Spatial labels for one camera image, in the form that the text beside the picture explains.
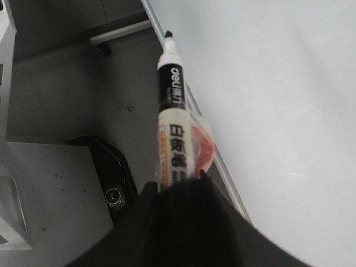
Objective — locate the black camera on stand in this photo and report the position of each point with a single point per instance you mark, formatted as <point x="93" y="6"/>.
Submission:
<point x="114" y="173"/>

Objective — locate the white glossy whiteboard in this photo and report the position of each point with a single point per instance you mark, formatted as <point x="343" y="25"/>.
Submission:
<point x="276" y="80"/>

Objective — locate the black caster wheel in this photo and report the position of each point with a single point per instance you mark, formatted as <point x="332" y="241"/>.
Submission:
<point x="104" y="49"/>

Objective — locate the red transparent tape pad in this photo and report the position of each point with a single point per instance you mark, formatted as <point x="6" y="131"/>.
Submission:
<point x="202" y="142"/>

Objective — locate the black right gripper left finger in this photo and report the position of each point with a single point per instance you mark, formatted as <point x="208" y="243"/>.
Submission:
<point x="134" y="241"/>

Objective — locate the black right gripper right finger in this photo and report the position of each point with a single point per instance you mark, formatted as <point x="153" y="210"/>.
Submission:
<point x="212" y="233"/>

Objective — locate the black white whiteboard marker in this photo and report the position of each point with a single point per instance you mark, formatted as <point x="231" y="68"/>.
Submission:
<point x="176" y="162"/>

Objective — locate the whiteboard stand leg bar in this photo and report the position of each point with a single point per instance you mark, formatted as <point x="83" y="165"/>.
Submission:
<point x="120" y="32"/>

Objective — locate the grey speckled robot base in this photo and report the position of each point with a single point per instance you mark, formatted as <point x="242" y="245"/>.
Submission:
<point x="60" y="195"/>

